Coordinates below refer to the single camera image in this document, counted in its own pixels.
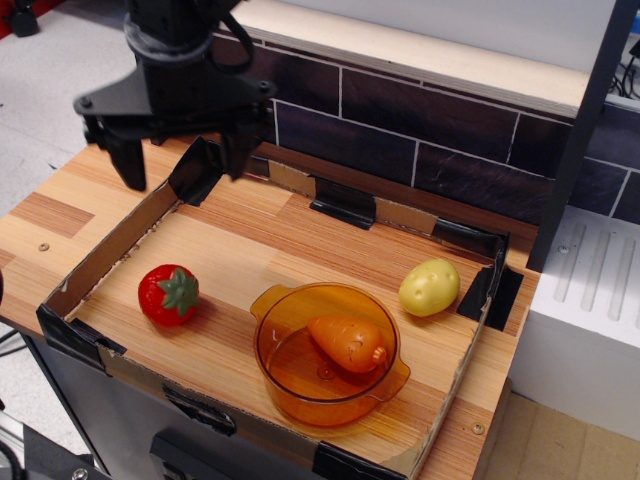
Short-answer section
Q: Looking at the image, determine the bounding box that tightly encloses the dark tile backsplash panel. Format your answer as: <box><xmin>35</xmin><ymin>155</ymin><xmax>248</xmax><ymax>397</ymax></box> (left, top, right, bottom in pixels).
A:
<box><xmin>199</xmin><ymin>19</ymin><xmax>640</xmax><ymax>226</ymax></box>

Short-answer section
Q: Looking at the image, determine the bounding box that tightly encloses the taped cardboard fence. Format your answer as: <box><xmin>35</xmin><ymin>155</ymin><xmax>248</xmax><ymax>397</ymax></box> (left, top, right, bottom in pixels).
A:
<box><xmin>37</xmin><ymin>143</ymin><xmax>532</xmax><ymax>479</ymax></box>

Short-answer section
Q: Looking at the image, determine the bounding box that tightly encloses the white ribbed sink unit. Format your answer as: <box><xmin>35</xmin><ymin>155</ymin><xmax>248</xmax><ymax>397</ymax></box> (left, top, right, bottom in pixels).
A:
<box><xmin>509</xmin><ymin>207</ymin><xmax>639</xmax><ymax>440</ymax></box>

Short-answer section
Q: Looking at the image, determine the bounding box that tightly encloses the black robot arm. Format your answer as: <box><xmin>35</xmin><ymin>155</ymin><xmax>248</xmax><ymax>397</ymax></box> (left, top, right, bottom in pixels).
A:
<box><xmin>74</xmin><ymin>1</ymin><xmax>276</xmax><ymax>191</ymax></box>

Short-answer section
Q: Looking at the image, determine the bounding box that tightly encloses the red toy strawberry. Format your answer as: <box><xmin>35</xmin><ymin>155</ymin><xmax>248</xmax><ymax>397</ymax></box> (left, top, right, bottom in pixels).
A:
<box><xmin>138</xmin><ymin>264</ymin><xmax>200</xmax><ymax>327</ymax></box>

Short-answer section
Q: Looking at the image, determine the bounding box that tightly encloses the orange toy carrot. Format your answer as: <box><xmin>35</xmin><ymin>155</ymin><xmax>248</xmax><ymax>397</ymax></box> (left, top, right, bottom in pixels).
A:
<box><xmin>307</xmin><ymin>316</ymin><xmax>387</xmax><ymax>373</ymax></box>

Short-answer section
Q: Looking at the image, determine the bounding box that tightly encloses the yellow toy potato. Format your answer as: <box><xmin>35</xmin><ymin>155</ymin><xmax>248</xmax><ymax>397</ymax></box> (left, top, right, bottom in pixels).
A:
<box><xmin>399</xmin><ymin>258</ymin><xmax>460</xmax><ymax>317</ymax></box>

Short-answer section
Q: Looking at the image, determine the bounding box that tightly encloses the orange transparent plastic pot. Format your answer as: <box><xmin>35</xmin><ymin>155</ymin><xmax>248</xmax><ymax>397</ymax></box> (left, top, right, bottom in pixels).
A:
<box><xmin>250</xmin><ymin>283</ymin><xmax>410</xmax><ymax>427</ymax></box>

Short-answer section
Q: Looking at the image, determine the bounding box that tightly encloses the black vertical post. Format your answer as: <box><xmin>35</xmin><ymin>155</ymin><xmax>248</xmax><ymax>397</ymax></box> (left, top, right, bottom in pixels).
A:
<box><xmin>526</xmin><ymin>0</ymin><xmax>639</xmax><ymax>273</ymax></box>

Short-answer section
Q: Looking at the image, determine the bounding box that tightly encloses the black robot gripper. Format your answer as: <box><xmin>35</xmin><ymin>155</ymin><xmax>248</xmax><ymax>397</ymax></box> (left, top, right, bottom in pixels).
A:
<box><xmin>73</xmin><ymin>39</ymin><xmax>276</xmax><ymax>191</ymax></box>

